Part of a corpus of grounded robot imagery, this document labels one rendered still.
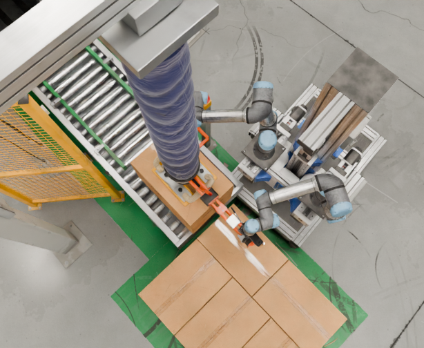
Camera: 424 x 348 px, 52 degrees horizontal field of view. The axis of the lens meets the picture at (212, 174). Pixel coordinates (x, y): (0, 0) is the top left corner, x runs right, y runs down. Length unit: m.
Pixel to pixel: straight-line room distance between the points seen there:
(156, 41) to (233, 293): 2.44
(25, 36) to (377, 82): 1.63
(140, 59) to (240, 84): 3.22
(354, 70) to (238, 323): 2.00
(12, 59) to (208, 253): 2.55
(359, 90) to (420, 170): 2.39
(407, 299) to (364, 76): 2.48
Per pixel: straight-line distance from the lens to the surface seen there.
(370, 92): 2.22
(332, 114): 2.12
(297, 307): 3.43
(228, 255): 3.38
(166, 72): 1.43
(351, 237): 4.14
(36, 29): 1.11
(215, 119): 2.54
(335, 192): 2.39
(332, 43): 4.76
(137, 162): 3.01
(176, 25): 1.25
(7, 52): 1.10
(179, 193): 2.89
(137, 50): 1.23
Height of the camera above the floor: 3.92
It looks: 75 degrees down
